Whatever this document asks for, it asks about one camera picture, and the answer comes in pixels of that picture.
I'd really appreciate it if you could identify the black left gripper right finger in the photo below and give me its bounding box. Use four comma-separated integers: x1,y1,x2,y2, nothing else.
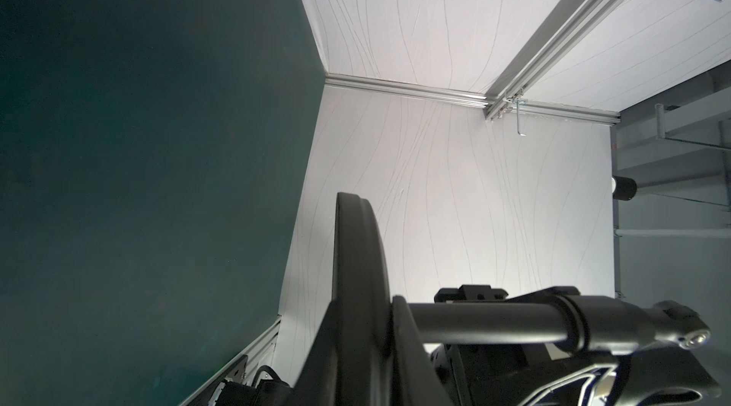
392,296,452,405

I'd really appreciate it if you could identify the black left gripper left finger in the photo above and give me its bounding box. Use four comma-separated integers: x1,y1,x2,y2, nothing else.
286,301,339,406

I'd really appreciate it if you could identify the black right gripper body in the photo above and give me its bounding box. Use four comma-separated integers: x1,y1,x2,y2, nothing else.
430,285,620,405

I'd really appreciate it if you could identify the black microphone stand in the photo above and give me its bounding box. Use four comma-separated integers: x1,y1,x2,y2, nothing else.
330,191,721,406

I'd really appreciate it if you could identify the aluminium crossbar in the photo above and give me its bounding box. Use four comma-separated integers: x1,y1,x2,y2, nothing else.
485,0,624,121

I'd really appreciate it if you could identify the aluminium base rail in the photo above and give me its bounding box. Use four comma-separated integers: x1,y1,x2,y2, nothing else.
180,316,282,406

